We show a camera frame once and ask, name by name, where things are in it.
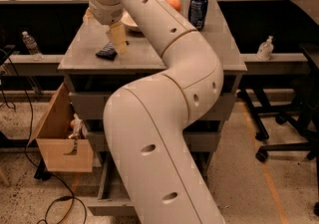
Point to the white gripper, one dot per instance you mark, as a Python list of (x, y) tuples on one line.
[(106, 13)]

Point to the dark blue rxbar wrapper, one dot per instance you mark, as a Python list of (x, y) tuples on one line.
[(110, 51)]

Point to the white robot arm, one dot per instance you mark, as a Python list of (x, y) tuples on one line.
[(144, 120)]

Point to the grey top drawer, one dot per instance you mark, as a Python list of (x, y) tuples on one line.
[(90, 105)]

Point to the grey middle drawer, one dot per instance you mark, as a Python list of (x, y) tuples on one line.
[(197, 141)]

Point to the grey open bottom drawer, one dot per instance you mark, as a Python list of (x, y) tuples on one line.
[(112, 198)]

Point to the white bowl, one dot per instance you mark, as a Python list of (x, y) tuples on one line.
[(128, 21)]

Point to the orange fruit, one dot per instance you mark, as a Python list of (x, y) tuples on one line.
[(175, 4)]

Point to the clear plastic water bottle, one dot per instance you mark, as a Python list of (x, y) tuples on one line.
[(32, 46)]

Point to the blue soda can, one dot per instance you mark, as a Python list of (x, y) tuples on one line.
[(197, 13)]

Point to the items inside cardboard box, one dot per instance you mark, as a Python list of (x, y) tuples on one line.
[(76, 126)]

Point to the open cardboard box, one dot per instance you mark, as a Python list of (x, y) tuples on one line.
[(52, 135)]

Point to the black rolling chair base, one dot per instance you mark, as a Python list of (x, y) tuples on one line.
[(291, 176)]

